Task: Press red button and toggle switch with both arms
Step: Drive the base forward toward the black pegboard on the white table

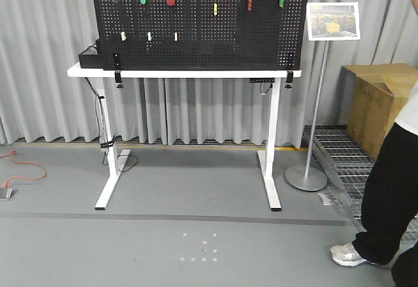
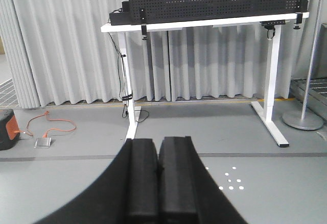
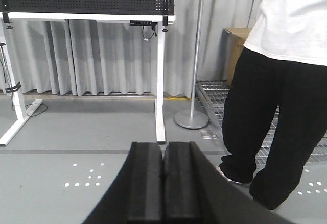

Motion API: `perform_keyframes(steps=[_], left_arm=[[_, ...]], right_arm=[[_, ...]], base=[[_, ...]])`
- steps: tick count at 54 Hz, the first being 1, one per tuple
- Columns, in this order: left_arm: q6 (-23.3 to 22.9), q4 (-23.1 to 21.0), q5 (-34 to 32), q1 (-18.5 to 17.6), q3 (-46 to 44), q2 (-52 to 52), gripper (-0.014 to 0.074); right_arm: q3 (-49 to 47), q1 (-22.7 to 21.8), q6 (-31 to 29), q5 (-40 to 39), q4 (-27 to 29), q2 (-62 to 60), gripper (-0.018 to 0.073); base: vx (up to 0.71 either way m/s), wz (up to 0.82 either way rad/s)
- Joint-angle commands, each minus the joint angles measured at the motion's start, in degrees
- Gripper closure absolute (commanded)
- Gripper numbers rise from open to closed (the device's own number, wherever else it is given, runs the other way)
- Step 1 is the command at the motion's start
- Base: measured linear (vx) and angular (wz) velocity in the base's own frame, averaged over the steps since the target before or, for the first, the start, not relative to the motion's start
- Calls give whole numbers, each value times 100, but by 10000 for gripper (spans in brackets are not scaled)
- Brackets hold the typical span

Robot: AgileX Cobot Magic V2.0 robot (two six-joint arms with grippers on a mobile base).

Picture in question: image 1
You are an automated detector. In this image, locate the desk height control panel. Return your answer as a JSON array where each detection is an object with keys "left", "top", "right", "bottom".
[{"left": 249, "top": 78, "right": 275, "bottom": 84}]

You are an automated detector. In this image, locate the white standing desk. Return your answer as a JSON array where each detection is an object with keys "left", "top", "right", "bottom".
[{"left": 67, "top": 63, "right": 302, "bottom": 212}]

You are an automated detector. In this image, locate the right black pegboard clamp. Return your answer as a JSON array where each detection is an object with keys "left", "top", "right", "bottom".
[{"left": 285, "top": 53, "right": 294, "bottom": 89}]

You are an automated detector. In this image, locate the black pegboard clamp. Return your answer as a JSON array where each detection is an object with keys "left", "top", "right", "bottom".
[
  {"left": 113, "top": 52, "right": 123, "bottom": 89},
  {"left": 285, "top": 53, "right": 294, "bottom": 89}
]

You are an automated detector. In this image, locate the left black pegboard clamp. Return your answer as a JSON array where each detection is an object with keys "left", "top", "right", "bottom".
[{"left": 113, "top": 52, "right": 123, "bottom": 89}]

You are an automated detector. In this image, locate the metal sign stand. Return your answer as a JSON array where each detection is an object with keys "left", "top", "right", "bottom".
[{"left": 285, "top": 41, "right": 330, "bottom": 192}]

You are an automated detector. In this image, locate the black perforated pegboard panel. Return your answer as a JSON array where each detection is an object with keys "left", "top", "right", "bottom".
[{"left": 93, "top": 0, "right": 308, "bottom": 71}]

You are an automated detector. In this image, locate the black box on desk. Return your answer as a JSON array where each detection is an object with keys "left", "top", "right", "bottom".
[{"left": 78, "top": 39, "right": 104, "bottom": 69}]

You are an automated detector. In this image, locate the metal floor grating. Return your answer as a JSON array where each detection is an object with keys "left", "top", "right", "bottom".
[{"left": 302, "top": 125, "right": 418, "bottom": 245}]

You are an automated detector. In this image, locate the framed photo sign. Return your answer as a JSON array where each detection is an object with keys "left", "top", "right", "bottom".
[{"left": 306, "top": 2, "right": 361, "bottom": 41}]

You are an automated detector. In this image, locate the brown cardboard box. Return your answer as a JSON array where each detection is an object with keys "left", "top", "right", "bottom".
[{"left": 342, "top": 63, "right": 417, "bottom": 159}]

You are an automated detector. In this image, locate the white sneaker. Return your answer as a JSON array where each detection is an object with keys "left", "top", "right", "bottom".
[{"left": 329, "top": 243, "right": 378, "bottom": 267}]

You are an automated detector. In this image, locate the grey curtain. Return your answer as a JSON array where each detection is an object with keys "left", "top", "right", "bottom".
[{"left": 1, "top": 0, "right": 417, "bottom": 144}]

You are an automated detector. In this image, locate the person in black trousers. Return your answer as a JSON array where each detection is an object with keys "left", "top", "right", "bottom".
[{"left": 351, "top": 0, "right": 418, "bottom": 287}]

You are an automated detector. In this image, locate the silver foot pedal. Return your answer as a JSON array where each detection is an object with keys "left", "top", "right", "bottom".
[{"left": 0, "top": 188, "right": 18, "bottom": 201}]

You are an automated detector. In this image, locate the black desk power cable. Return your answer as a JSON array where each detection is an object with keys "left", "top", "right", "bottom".
[{"left": 83, "top": 77, "right": 138, "bottom": 173}]

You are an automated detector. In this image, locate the orange cable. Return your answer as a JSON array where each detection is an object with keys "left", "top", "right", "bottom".
[{"left": 0, "top": 150, "right": 48, "bottom": 188}]

